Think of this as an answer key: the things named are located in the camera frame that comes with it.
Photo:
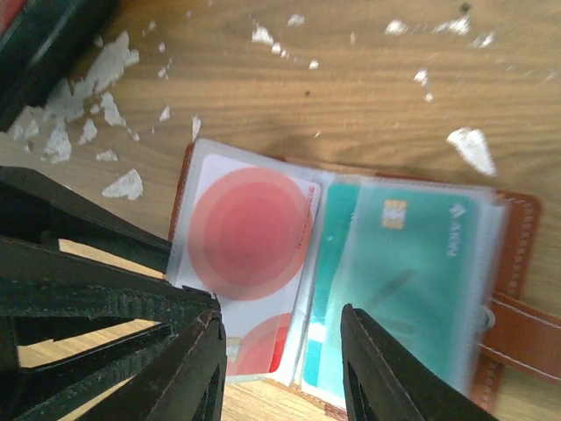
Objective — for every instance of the white paper scrap pile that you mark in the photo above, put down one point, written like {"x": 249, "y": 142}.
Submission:
{"x": 62, "y": 121}

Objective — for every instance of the white paper scrap small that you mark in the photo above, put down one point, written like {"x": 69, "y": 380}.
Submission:
{"x": 473, "y": 149}

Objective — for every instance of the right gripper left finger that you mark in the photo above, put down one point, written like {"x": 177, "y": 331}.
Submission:
{"x": 186, "y": 382}

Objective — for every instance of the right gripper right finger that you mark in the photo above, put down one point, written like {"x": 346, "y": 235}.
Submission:
{"x": 384, "y": 381}

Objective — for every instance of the black bin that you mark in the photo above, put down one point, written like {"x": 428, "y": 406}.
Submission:
{"x": 40, "y": 41}

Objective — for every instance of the brown leather card holder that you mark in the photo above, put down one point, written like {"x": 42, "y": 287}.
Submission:
{"x": 506, "y": 332}

